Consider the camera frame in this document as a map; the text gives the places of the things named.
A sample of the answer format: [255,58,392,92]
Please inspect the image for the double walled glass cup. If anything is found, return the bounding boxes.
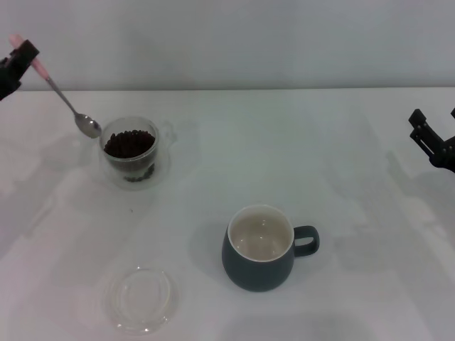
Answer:
[97,117,173,191]

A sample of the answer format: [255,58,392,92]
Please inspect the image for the pink handled metal spoon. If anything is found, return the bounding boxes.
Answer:
[9,33,103,139]

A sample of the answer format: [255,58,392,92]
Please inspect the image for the dark roasted coffee beans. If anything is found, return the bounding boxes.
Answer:
[104,129,156,184]

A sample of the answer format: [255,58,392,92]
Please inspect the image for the clear glass lid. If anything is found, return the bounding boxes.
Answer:
[102,266,181,337]

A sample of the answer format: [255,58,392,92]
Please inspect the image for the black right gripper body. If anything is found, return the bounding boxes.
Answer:
[429,134,455,175]

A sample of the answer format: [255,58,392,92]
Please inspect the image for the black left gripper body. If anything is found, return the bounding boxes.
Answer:
[0,69,23,102]

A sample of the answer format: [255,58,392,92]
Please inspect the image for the dark teal ceramic mug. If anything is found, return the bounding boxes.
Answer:
[222,204,321,293]

